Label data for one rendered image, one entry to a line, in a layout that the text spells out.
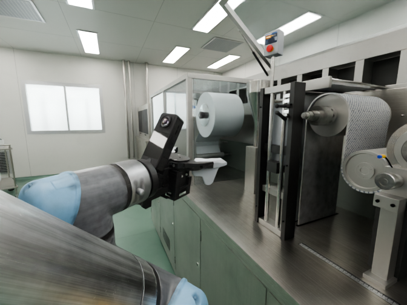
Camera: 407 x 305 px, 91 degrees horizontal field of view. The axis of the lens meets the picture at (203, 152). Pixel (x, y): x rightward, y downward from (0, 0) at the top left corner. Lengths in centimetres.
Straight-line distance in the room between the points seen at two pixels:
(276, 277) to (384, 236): 29
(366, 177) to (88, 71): 564
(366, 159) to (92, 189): 69
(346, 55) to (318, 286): 94
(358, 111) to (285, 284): 55
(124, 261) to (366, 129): 79
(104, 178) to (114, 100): 544
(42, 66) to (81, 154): 209
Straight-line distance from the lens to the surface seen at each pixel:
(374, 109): 88
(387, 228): 71
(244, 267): 82
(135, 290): 19
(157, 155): 37
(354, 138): 80
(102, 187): 29
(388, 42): 113
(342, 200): 120
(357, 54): 117
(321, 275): 72
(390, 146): 71
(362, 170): 75
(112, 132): 570
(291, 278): 68
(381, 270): 76
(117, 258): 18
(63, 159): 586
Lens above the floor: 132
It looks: 9 degrees down
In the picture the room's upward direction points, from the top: straight up
